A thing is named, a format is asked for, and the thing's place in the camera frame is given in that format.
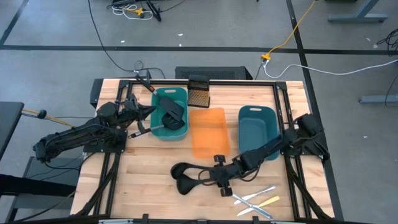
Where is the yellow orange cable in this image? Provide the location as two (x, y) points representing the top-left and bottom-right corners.
(22, 108), (75, 129)

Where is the dark teal plastic bin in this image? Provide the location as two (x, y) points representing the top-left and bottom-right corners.
(238, 105), (280, 161)

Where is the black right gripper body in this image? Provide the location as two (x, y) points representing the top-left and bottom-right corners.
(213, 154), (246, 198)

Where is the white floor cable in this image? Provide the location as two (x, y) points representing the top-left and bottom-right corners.
(263, 58), (398, 80)

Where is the steel box grater black handle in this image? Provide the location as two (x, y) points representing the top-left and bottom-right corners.
(187, 74), (211, 109)

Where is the black aluminium table frame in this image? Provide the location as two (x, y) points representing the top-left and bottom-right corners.
(73, 78), (345, 224)

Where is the black turner red accent handle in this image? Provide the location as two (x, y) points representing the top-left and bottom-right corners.
(135, 73), (185, 122)

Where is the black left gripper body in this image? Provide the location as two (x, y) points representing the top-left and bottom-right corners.
(123, 93), (147, 132)

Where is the light teal plastic bin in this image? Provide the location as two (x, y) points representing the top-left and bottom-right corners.
(150, 86), (190, 141)

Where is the grey low shelf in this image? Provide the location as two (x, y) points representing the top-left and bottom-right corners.
(4, 155), (85, 223)

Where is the black power adapter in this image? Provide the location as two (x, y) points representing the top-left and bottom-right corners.
(134, 68), (152, 79)

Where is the black folded stand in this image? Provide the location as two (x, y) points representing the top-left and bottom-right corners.
(145, 0), (162, 22)

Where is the black beam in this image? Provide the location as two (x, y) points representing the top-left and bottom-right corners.
(0, 174), (77, 197)

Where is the black computer case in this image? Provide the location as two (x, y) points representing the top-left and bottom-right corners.
(174, 65), (254, 81)

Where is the black floor cable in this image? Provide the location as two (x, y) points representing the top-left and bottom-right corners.
(88, 0), (166, 79)

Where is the grey desk foot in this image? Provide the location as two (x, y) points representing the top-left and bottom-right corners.
(359, 94), (398, 105)
(328, 0), (389, 24)

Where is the cream handled table knife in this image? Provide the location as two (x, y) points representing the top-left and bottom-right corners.
(236, 195), (280, 217)

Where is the black plastic serving spoon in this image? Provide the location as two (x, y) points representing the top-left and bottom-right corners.
(175, 173), (220, 196)

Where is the orange translucent plastic bin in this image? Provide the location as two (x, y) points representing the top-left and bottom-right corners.
(188, 107), (231, 159)

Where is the black slotted spatula steel handle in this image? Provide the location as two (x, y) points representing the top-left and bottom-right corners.
(127, 113), (187, 139)

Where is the yellow extension cord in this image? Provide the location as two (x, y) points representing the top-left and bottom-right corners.
(260, 0), (317, 62)

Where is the white and yellow cable bundle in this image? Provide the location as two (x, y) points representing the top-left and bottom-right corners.
(111, 2), (155, 21)

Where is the black side table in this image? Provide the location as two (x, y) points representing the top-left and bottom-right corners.
(0, 101), (25, 160)

